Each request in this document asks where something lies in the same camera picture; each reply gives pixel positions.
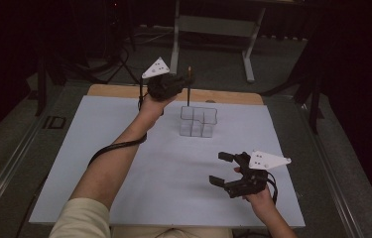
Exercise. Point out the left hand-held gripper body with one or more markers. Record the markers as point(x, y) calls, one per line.
point(163, 86)

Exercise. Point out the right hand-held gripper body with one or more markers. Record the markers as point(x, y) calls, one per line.
point(249, 180)

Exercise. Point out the dark pen with orange end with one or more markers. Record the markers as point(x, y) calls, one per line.
point(188, 94)

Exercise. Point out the clear acrylic divided holder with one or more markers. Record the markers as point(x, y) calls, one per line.
point(197, 123)

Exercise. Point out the person's left hand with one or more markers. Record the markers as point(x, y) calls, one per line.
point(152, 107)

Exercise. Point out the person's right hand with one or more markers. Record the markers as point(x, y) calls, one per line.
point(261, 201)

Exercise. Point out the white table mat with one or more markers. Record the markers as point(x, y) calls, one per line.
point(173, 178)

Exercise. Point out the black tripod stand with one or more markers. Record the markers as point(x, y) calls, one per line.
point(107, 62)

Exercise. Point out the person's beige lap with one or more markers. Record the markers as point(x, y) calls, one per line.
point(173, 232)

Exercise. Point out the black metal stand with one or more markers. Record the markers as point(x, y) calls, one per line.
point(309, 82)

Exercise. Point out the person's beige sleeve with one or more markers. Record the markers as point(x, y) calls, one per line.
point(81, 219)

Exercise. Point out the grey metal stand frame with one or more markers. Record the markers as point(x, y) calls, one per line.
point(213, 25)

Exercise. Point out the black rectangular floor frame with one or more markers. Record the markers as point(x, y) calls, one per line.
point(54, 122)

